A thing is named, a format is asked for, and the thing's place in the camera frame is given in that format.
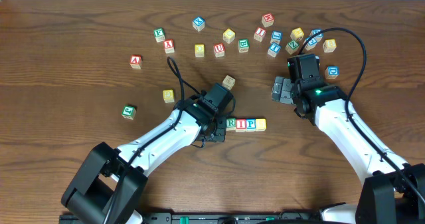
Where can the blue P block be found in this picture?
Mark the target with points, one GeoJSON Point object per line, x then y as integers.
{"type": "Point", "coordinates": [251, 125]}

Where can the green J block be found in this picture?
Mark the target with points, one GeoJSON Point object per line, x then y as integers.
{"type": "Point", "coordinates": [129, 112]}

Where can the red H block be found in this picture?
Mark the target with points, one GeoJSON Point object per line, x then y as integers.
{"type": "Point", "coordinates": [268, 20]}

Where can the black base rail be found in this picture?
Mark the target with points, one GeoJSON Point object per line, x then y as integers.
{"type": "Point", "coordinates": [236, 218]}

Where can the red U block upper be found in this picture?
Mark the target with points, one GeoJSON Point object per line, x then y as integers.
{"type": "Point", "coordinates": [219, 50]}

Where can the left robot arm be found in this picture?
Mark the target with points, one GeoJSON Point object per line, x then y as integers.
{"type": "Point", "coordinates": [109, 183]}

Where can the yellow block centre left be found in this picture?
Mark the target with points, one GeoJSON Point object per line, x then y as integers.
{"type": "Point", "coordinates": [199, 50]}

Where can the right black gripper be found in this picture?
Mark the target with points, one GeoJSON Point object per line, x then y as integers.
{"type": "Point", "coordinates": [283, 92]}

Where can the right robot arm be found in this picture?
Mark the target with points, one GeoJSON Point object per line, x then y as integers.
{"type": "Point", "coordinates": [392, 189]}

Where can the green R block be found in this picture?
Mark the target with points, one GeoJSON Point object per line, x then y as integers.
{"type": "Point", "coordinates": [230, 124]}

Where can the yellow B block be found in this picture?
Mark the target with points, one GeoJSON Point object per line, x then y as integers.
{"type": "Point", "coordinates": [329, 45]}

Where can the blue D block lower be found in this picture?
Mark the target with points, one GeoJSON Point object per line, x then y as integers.
{"type": "Point", "coordinates": [331, 72]}

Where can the blue T block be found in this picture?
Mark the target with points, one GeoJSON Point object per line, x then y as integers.
{"type": "Point", "coordinates": [274, 49]}

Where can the plain K block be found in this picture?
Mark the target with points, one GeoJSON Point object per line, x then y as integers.
{"type": "Point", "coordinates": [228, 82]}

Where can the blue D block upper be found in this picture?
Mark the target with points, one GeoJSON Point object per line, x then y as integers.
{"type": "Point", "coordinates": [317, 34]}

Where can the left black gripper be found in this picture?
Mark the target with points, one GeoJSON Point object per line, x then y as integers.
{"type": "Point", "coordinates": [218, 131]}

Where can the blue L block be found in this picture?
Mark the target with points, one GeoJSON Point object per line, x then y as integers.
{"type": "Point", "coordinates": [276, 37]}

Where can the red A block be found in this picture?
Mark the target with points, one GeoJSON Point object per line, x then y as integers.
{"type": "Point", "coordinates": [135, 61]}

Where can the yellow block top centre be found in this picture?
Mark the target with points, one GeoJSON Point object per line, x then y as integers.
{"type": "Point", "coordinates": [228, 36]}

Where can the blue X block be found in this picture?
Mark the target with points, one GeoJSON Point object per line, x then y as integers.
{"type": "Point", "coordinates": [198, 24]}

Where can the yellow S block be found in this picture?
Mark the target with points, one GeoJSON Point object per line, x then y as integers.
{"type": "Point", "coordinates": [261, 124]}

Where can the green Z block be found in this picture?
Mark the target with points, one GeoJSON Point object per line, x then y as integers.
{"type": "Point", "coordinates": [292, 47]}

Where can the red i block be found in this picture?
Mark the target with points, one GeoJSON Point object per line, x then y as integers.
{"type": "Point", "coordinates": [240, 125]}
{"type": "Point", "coordinates": [259, 34]}

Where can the green B block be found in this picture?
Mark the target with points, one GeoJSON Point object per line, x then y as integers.
{"type": "Point", "coordinates": [243, 45]}

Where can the blue d block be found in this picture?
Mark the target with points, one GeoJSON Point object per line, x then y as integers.
{"type": "Point", "coordinates": [331, 72]}
{"type": "Point", "coordinates": [317, 34]}

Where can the blue 5 block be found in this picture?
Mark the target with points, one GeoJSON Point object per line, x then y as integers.
{"type": "Point", "coordinates": [310, 44]}

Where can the green F block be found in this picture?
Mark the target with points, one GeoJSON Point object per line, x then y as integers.
{"type": "Point", "coordinates": [159, 35]}

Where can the yellow block near left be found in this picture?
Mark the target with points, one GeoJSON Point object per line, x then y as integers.
{"type": "Point", "coordinates": [168, 96]}

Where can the yellow block top right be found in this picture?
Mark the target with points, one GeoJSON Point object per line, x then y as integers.
{"type": "Point", "coordinates": [297, 34]}

